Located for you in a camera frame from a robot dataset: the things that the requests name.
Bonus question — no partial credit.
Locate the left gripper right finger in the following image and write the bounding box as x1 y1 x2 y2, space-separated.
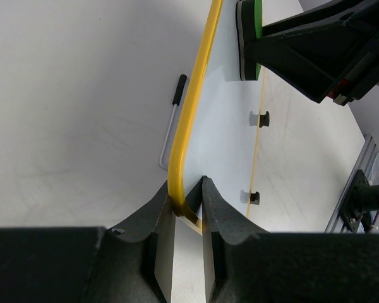
202 177 379 302

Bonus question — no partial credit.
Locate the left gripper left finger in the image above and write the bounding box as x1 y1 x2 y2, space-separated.
0 185 175 302

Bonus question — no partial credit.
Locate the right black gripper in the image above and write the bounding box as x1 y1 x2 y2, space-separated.
244 1 379 105

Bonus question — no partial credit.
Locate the green whiteboard eraser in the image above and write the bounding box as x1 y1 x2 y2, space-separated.
235 0 263 81

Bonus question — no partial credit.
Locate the gold framed whiteboard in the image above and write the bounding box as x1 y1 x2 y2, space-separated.
166 0 307 236

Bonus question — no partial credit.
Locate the left black stand foot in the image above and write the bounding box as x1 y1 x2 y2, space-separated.
250 191 260 205

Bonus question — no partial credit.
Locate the black stand foot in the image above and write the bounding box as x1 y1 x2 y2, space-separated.
259 111 270 128
250 191 260 205

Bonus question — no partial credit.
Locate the right black stand foot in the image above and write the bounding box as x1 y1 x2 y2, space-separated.
259 111 270 128

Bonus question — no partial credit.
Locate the aluminium mounting rail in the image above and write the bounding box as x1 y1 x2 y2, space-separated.
325 134 379 234

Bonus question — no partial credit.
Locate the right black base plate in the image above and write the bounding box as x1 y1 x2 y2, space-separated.
339 169 368 233

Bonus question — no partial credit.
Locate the white wire stand leg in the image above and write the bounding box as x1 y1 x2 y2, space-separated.
159 74 188 170

